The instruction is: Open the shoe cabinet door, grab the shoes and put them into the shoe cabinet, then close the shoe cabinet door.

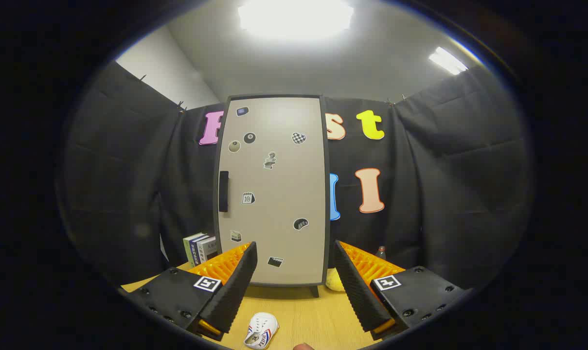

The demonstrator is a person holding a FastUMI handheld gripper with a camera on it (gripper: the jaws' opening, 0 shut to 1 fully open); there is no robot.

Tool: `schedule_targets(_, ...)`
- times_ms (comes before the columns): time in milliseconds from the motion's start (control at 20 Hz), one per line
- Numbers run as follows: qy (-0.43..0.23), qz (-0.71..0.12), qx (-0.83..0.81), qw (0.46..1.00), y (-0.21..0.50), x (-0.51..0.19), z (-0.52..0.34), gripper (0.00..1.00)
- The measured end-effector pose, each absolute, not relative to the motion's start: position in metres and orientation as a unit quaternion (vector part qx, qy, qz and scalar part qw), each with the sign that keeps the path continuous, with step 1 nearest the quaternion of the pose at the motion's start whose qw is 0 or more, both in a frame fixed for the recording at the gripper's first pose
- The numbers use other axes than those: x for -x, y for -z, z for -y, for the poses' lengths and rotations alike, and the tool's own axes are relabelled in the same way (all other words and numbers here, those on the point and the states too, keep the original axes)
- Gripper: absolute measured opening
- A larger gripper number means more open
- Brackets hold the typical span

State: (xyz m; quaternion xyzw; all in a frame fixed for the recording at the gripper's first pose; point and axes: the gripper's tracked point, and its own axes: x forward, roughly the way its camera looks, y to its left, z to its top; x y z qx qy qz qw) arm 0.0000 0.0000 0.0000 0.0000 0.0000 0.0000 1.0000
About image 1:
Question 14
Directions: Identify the white shoe with striped sides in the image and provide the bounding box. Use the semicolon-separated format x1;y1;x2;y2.
244;312;279;350

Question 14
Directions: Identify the yellow round object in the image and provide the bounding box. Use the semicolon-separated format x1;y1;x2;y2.
325;268;345;292

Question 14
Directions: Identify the large ceiling light panel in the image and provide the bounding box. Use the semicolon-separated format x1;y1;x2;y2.
238;0;354;39

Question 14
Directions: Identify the beige shoe cabinet door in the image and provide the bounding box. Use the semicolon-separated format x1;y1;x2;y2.
218;97;326;286

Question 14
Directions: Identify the dark blue book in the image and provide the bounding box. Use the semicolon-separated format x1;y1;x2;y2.
189;235;210;266

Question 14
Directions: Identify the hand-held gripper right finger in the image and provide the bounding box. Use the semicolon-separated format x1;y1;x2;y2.
334;240;472;341

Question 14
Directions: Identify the dark grey shoe cabinet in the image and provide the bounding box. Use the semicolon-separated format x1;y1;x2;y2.
214;94;331;298

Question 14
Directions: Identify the black backdrop cloth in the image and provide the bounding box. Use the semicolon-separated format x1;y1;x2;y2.
55;61;535;292

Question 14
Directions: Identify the black cabinet door handle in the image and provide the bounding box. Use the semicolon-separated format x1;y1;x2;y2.
219;171;229;213

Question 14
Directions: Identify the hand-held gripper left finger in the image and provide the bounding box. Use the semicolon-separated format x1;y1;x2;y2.
120;242;258;341

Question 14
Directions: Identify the green book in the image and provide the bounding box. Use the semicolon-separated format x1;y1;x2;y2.
183;232;204;267

